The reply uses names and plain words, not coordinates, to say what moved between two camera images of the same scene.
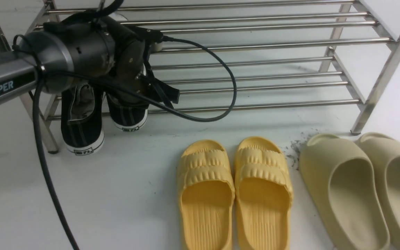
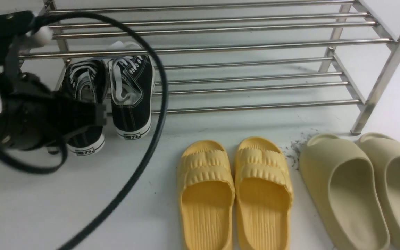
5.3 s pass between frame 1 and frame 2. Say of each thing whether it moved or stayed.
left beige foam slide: stayed
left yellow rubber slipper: stayed
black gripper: moved
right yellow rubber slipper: stayed
